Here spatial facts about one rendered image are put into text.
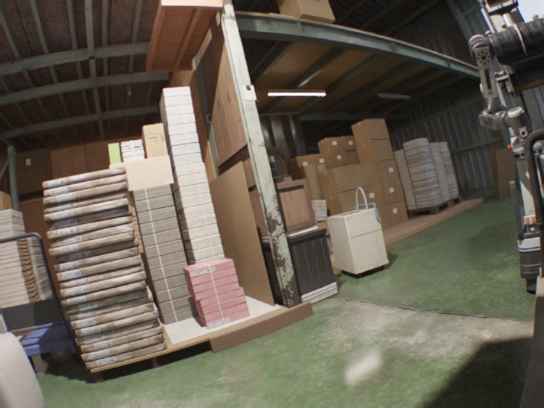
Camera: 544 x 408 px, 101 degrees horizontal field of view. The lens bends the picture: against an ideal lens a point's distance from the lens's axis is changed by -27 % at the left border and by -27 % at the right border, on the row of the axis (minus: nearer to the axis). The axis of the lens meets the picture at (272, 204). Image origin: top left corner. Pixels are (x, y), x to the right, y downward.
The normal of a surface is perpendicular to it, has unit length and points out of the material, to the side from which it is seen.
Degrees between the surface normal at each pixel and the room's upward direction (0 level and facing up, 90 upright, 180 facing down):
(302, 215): 90
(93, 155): 90
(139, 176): 90
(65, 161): 90
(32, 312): 99
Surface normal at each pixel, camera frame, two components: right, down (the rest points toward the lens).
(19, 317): 0.47, 0.03
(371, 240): 0.20, -0.07
